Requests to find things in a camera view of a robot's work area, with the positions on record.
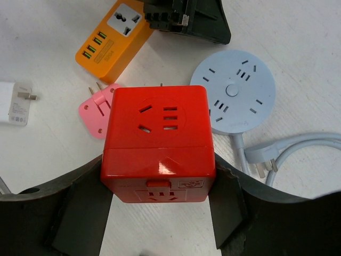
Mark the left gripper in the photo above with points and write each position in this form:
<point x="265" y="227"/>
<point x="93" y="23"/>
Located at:
<point x="206" y="19"/>

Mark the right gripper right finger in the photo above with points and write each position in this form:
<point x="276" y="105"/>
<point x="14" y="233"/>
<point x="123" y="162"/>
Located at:
<point x="251" y="218"/>

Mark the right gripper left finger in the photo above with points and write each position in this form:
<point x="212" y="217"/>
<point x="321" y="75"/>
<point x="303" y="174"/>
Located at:
<point x="65" y="216"/>

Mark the blue round power socket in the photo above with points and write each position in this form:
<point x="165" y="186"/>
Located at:
<point x="240" y="89"/>

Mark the orange power strip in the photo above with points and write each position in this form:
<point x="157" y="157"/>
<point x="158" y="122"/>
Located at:
<point x="115" y="41"/>

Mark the pink plug adapter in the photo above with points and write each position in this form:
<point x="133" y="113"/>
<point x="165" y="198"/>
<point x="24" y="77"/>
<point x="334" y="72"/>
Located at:
<point x="95" y="111"/>

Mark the red cube socket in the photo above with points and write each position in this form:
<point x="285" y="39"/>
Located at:
<point x="159" y="145"/>

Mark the white charger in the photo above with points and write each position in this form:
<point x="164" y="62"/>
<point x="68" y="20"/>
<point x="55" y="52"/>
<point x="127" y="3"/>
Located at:
<point x="15" y="103"/>

